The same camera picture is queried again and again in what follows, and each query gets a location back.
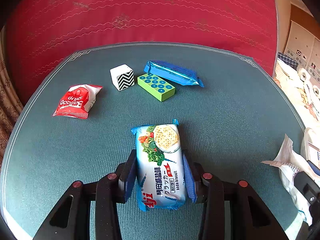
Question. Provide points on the white crumpled wrapper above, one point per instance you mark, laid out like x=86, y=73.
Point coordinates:
x=291, y=163

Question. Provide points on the floral bed sheet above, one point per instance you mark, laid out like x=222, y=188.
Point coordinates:
x=291, y=84

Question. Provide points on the beige patterned curtain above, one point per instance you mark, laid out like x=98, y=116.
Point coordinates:
x=10, y=105

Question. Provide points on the white wardrobe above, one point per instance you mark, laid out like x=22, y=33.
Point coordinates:
x=303, y=47

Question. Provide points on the blue white cracker packet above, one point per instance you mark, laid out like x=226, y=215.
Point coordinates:
x=160, y=170

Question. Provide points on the checkered blue cloth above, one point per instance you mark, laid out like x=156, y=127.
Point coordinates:
x=288, y=60

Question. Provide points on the white zigzag cube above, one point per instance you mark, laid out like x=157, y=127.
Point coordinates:
x=122, y=77

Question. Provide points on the red white snack packet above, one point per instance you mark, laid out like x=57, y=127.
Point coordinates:
x=77, y=101

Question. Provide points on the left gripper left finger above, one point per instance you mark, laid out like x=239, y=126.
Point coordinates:
x=114, y=188

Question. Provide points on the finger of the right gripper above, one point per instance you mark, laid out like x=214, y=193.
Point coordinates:
x=310, y=191

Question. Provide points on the blue snack packet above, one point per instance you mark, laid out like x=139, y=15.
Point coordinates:
x=182, y=76

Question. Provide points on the teal table mat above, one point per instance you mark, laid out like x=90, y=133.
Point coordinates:
x=97, y=105

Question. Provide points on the green dotted block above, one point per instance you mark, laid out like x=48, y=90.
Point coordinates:
x=156, y=86

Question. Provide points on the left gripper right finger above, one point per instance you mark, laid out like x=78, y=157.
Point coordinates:
x=204, y=188

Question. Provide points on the red quilted mattress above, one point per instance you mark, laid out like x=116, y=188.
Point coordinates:
x=39, y=34

